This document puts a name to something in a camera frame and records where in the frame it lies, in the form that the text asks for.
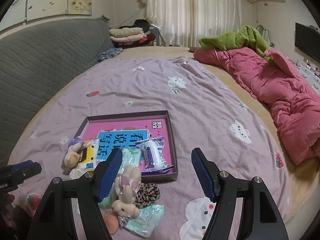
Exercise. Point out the pink folded garment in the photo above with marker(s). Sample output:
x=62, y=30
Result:
x=127, y=39

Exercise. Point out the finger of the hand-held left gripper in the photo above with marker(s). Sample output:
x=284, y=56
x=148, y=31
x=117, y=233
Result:
x=32, y=170
x=21, y=165

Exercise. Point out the light green tissue pack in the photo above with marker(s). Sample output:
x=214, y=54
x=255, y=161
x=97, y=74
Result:
x=131, y=157
x=147, y=220

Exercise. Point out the pink quilt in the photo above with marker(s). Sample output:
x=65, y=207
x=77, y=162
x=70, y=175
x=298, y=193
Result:
x=275, y=85

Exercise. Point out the orange makeup sponge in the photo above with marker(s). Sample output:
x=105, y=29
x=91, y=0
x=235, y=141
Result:
x=111, y=221

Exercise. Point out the dark purple shallow box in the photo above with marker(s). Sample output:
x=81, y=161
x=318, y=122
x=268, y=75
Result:
x=172, y=140

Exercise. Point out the dark red patterned garment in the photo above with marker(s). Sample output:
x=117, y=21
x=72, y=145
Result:
x=150, y=38

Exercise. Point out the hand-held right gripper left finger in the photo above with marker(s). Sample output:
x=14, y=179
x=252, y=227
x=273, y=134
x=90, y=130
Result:
x=110, y=177

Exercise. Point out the beige folded garment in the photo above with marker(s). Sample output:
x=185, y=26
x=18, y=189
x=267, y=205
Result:
x=127, y=32

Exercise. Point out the green blanket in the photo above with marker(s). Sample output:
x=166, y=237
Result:
x=225, y=41

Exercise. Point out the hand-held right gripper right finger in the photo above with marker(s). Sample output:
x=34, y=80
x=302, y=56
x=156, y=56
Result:
x=202, y=177

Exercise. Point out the leopard print cloth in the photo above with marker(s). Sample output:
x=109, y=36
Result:
x=147, y=195

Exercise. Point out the blue grey knitted cloth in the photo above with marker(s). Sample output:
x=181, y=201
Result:
x=110, y=53

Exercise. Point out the black garment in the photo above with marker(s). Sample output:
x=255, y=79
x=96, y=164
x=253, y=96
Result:
x=141, y=25

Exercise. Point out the green sponge in plastic bag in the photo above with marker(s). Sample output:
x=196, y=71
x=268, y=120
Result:
x=106, y=205

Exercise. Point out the pink book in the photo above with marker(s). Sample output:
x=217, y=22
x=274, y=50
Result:
x=120, y=126

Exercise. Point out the grey quilted cover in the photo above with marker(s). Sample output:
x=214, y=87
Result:
x=50, y=62

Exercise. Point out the grey metal pole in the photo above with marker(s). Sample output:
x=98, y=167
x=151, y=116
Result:
x=26, y=5

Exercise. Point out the cream curtain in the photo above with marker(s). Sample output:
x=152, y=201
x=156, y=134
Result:
x=200, y=10

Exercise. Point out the yellow cartoon wet wipes packet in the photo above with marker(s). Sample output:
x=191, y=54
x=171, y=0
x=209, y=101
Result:
x=88, y=160

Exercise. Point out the white dresser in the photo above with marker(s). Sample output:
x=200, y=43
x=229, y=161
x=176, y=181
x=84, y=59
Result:
x=310, y=73

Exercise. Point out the purple printed bedsheet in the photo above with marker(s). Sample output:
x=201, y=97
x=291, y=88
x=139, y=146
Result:
x=175, y=92

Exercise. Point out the black television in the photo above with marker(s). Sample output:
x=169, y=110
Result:
x=307, y=40

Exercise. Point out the white purple cotton pad packet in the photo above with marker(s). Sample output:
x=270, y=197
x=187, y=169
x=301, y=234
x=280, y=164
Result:
x=155, y=155

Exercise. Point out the beige plush bunny pink dress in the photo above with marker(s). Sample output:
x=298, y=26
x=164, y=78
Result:
x=130, y=177

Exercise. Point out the beige plush bunny silver dress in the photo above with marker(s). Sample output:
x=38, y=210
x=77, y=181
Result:
x=123, y=207

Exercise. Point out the cream plush doll purple hat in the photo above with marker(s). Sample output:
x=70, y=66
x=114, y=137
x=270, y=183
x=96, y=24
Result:
x=71, y=156

